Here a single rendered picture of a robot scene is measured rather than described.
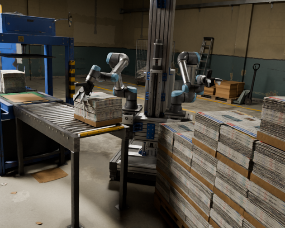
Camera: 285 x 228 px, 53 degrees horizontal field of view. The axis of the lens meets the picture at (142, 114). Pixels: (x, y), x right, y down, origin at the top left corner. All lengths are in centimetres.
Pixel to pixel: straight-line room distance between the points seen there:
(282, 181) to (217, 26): 883
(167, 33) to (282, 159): 207
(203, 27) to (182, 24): 94
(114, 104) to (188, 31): 848
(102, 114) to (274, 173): 147
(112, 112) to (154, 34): 109
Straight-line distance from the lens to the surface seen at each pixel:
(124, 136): 252
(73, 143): 224
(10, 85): 415
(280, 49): 905
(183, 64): 293
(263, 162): 157
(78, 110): 267
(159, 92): 314
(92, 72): 252
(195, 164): 210
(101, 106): 244
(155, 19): 320
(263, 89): 924
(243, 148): 167
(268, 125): 153
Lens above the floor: 151
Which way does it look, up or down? 14 degrees down
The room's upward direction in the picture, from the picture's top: 3 degrees clockwise
